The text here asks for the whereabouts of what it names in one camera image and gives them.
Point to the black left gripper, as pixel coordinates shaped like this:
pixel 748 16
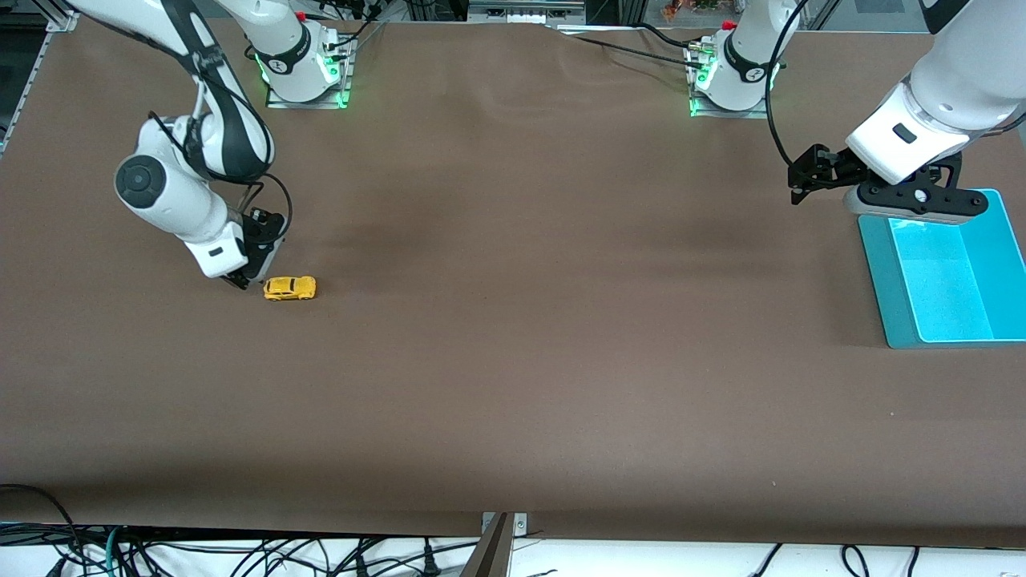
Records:
pixel 834 168

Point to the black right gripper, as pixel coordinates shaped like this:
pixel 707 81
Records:
pixel 260 244

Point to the yellow toy beetle car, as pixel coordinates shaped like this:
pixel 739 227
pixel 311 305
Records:
pixel 288 287

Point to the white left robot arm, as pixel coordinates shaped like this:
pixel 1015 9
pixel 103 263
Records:
pixel 962 88

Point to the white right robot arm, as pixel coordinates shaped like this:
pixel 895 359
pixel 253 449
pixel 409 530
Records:
pixel 160 192

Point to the teal plastic bin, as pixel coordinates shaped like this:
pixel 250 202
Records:
pixel 954 280

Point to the orange green background item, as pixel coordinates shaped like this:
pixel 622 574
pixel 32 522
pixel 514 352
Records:
pixel 689 8

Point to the brown table cover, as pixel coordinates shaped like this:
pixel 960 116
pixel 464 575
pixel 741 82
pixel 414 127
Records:
pixel 513 361

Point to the grey metal box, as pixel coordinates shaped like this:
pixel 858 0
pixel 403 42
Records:
pixel 521 12

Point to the dark brown pole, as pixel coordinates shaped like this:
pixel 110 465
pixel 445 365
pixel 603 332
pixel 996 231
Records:
pixel 489 557

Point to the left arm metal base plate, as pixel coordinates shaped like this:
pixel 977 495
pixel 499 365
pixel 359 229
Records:
pixel 733 114

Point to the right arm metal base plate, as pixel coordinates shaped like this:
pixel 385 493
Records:
pixel 346 88

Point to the aluminium frame post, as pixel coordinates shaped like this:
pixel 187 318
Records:
pixel 631 10

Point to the aluminium frame rail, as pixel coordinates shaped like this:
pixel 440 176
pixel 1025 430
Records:
pixel 56 18

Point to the small metal edge bracket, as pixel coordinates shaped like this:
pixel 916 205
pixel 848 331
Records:
pixel 520 525

